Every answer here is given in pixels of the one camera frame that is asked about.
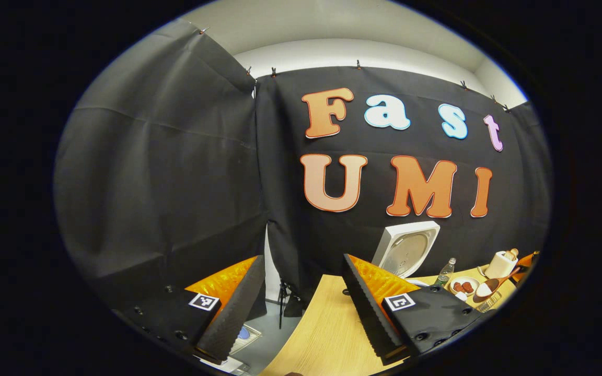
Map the black tripod stand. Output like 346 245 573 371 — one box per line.
277 279 295 330

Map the white tray with blue item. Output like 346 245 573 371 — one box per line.
229 324 263 356

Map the brown wooden spoon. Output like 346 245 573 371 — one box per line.
472 267 522 304

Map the white toaster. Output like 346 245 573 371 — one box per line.
483 250 519 279

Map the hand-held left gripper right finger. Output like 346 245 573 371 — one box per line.
343 254 488 366

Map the black backdrop cloth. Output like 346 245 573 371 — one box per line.
54 18 551 316

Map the metal wire chopstick holder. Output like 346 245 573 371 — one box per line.
476 291 503 313

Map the white round plate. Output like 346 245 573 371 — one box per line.
449 275 481 297

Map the white flat box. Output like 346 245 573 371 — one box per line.
200 355 245 374

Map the white rice cooker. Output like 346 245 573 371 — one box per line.
371 220 442 287

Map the clear plastic water bottle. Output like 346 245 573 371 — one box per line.
433 257 457 288

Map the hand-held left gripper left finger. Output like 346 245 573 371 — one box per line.
115 254 265 365

